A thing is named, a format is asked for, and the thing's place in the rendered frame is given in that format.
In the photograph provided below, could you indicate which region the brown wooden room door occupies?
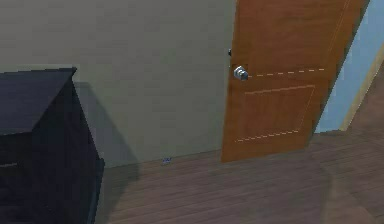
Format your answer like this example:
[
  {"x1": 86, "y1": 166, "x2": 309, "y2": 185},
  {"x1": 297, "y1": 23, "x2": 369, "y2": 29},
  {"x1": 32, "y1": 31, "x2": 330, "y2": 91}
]
[{"x1": 220, "y1": 0, "x2": 369, "y2": 164}]

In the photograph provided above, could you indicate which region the black chest of drawers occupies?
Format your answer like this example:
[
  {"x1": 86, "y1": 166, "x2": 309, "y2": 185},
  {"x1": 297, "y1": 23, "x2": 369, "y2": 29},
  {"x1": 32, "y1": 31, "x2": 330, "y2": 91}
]
[{"x1": 0, "y1": 67, "x2": 106, "y2": 224}]

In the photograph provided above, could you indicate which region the silver round door knob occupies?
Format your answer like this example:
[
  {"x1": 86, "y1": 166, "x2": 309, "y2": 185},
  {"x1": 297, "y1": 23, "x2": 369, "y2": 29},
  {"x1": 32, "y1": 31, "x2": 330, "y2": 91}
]
[{"x1": 233, "y1": 65, "x2": 250, "y2": 82}]

